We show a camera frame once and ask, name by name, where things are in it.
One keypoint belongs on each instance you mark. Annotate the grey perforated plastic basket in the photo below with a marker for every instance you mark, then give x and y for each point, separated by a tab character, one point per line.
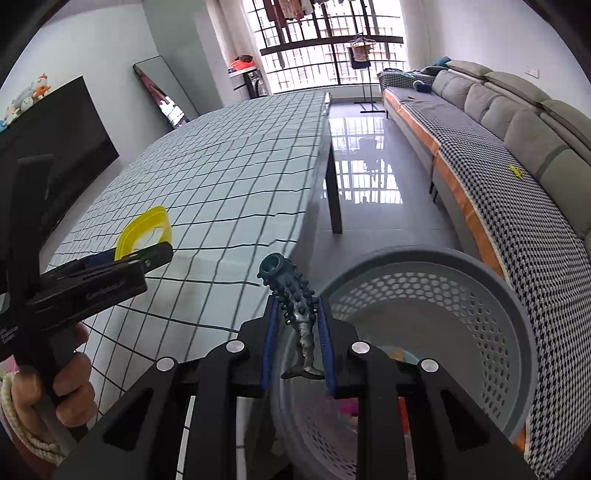
461	323

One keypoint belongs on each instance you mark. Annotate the row of hanging clothes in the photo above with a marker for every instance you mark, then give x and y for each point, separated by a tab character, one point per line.
309	9

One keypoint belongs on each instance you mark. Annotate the yellow plastic frame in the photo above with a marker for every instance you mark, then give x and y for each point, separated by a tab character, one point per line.
124	237

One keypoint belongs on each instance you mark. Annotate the dark spiky fish toy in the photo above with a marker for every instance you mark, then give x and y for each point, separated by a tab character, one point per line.
295	314

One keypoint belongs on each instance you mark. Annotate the black clothes stand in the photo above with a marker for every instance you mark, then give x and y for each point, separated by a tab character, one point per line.
369	104

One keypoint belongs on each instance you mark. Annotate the black window grille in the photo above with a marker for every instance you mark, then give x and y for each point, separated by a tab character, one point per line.
323	55

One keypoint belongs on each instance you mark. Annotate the person's left hand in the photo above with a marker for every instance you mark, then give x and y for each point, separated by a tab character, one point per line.
74	387

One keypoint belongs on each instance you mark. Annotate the row of plush toys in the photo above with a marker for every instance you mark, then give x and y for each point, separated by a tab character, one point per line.
27	99

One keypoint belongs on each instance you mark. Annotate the white checked tablecloth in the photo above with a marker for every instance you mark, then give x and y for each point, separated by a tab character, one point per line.
221	175

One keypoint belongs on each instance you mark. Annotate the black television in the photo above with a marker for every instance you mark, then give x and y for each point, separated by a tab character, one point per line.
60	138

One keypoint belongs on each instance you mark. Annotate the teal cloth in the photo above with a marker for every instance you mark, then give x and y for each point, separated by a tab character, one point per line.
441	60

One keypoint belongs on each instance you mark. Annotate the leaning floor mirror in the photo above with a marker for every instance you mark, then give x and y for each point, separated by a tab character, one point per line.
166	87

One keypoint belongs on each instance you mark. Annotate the dark hanging garment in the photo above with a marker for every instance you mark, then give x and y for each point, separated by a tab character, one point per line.
360	56

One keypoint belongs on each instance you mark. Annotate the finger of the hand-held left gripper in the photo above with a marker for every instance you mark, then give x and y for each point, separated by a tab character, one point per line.
147	258
102	259

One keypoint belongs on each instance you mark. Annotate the grey sofa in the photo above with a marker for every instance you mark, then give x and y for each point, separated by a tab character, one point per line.
521	124

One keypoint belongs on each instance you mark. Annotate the washing machine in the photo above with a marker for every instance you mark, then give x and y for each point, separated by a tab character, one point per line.
255	83

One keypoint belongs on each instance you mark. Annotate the small yellow toy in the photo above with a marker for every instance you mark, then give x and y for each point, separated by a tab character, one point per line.
516	171

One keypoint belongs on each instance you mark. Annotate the orange basin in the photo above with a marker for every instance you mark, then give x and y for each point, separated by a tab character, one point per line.
240	64

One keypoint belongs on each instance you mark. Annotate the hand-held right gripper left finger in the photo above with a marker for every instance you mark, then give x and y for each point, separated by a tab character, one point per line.
270	341

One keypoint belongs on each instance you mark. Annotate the houndstooth sofa cover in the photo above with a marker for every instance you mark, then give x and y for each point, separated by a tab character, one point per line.
508	221

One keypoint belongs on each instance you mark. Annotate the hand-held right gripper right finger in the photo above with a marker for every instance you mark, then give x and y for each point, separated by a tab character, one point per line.
325	341

